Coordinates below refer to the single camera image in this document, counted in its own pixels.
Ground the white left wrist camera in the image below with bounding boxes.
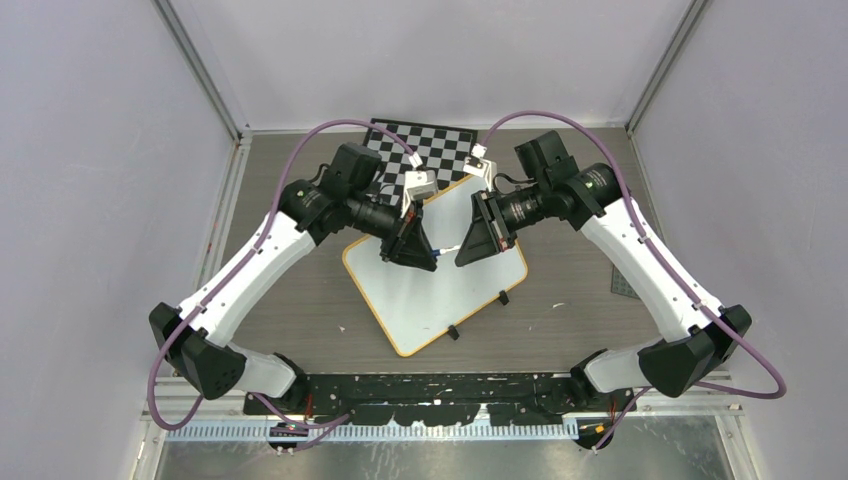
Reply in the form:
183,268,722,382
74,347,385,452
400,169,438,216

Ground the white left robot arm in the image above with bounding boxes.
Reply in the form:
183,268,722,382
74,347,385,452
149,143,437,414

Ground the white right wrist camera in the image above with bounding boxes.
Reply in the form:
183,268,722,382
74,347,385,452
463,143,497,192

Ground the white blue marker pen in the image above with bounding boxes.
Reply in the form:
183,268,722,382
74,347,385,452
431,245,460,257

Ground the yellow framed whiteboard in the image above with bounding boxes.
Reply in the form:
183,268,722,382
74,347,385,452
342,176,528,357

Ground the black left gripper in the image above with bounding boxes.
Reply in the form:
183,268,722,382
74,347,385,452
348,191,439,271

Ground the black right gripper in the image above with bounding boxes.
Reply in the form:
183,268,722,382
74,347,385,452
454,180,549,267

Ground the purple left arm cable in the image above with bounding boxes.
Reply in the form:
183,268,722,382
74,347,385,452
146,119,425,452

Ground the white toothed cable rail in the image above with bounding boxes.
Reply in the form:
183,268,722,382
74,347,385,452
166,418,579,443

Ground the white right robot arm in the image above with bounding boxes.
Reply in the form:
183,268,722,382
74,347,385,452
455,131,752,411

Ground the black white chessboard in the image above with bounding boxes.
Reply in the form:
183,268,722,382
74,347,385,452
362,118,478,205

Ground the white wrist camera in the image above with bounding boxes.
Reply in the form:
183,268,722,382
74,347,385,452
463,143,497,192
400,169,438,216

